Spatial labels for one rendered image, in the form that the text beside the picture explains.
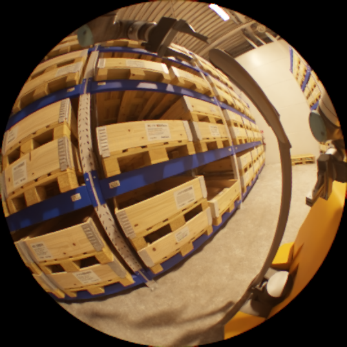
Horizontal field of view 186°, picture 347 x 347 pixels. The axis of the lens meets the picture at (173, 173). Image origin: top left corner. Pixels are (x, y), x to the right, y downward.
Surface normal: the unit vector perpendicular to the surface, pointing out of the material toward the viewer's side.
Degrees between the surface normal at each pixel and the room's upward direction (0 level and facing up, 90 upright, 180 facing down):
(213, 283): 0
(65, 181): 90
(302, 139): 90
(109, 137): 90
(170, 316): 0
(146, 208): 90
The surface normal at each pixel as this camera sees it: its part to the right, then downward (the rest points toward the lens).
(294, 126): -0.80, 0.28
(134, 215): 0.55, -0.07
